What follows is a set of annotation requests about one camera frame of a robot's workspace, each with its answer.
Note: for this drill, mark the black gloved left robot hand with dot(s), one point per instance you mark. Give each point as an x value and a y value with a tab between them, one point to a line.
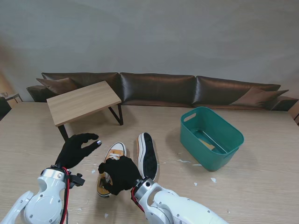
72	151

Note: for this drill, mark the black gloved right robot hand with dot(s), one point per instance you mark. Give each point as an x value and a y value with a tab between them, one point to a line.
123	172

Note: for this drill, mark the yellow canvas sneaker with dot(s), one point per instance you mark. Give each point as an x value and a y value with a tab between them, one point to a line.
148	158
116	149

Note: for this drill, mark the wooden shoe brush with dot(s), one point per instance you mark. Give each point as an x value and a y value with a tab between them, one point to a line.
206	143

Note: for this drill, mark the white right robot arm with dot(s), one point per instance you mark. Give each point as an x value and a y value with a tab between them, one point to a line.
168	207

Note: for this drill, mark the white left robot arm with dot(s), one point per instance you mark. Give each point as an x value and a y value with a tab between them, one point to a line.
44	200

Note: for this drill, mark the small wooden black-legged bench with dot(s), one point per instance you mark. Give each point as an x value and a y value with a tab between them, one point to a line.
81	102

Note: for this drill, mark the brown sofa cushion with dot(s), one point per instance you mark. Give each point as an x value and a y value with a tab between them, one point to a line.
56	85
257	96

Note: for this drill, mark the small wooden side table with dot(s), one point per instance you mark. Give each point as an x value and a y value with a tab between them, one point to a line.
14	96

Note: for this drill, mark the green plastic basket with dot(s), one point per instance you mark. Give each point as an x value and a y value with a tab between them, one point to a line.
210	161

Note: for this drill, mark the dark brown leather sofa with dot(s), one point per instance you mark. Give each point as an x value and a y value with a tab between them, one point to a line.
158	88

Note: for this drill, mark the light wooden cabinet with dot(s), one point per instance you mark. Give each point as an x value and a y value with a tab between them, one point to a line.
294	113

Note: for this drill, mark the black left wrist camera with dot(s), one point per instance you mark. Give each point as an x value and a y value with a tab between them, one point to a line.
77	180

